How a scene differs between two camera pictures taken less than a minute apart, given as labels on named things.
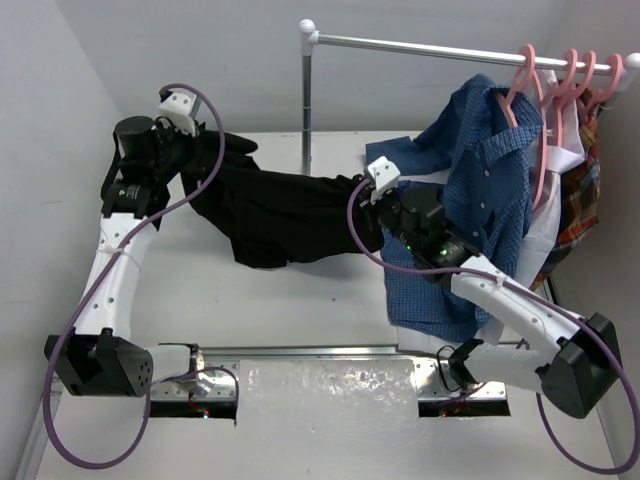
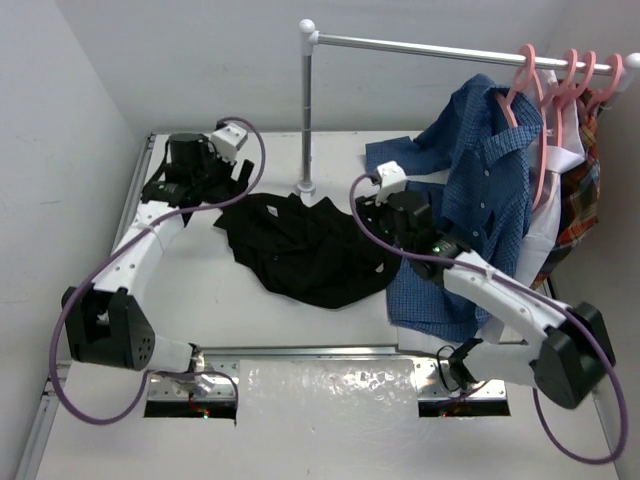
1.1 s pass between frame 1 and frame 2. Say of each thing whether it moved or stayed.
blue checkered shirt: stayed
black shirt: moved
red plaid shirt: stayed
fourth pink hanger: stayed
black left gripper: moved
